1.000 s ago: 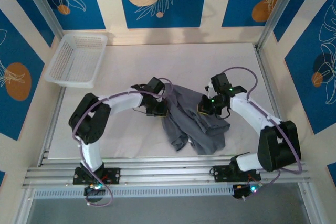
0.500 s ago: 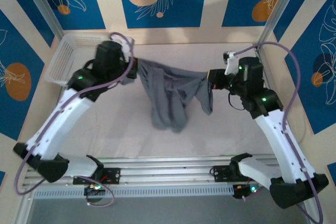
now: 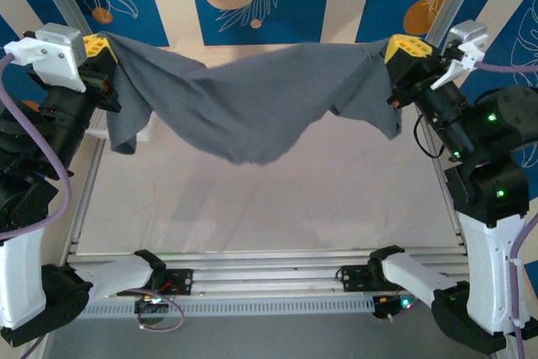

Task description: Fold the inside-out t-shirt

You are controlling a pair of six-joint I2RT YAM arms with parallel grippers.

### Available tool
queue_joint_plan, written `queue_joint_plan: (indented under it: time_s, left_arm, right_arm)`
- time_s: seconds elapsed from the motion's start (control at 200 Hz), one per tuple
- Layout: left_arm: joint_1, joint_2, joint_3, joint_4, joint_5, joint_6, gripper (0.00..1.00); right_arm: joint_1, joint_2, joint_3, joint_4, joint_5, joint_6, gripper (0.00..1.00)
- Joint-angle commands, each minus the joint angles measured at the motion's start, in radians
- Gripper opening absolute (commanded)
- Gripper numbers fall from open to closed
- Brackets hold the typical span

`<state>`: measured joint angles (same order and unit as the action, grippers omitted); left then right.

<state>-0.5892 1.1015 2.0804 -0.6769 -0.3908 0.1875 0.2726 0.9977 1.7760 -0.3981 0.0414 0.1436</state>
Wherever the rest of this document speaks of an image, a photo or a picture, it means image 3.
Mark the right gripper thin black cable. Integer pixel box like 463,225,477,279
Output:
414,114,447,159

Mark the grey slotted cable duct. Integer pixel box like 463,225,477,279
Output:
77,296,377,321

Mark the white plastic mesh basket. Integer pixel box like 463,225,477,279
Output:
86,117,150,144

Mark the grey t-shirt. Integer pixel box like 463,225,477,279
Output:
97,30,404,166

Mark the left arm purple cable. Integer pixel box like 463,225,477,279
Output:
0,55,186,359

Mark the right aluminium table side rail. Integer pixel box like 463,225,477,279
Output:
419,110,467,251

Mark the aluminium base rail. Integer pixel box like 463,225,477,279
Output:
62,245,472,305

